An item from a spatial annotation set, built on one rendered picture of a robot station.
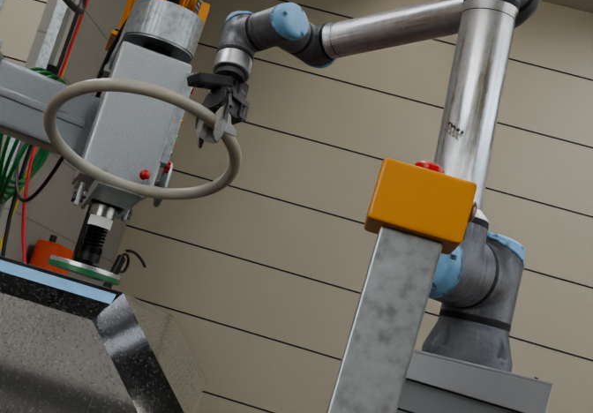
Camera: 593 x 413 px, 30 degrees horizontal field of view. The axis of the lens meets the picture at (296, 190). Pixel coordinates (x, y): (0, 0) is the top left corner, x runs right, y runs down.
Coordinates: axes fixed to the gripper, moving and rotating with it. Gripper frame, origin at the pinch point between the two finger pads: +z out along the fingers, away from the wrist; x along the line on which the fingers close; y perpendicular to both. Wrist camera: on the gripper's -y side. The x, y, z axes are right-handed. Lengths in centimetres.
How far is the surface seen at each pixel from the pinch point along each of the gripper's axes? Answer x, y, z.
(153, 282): 426, 328, -211
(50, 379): 49, 11, 48
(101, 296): 42, 14, 26
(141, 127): 62, 25, -39
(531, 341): 208, 500, -208
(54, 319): 47, 6, 35
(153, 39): 55, 16, -63
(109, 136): 68, 19, -34
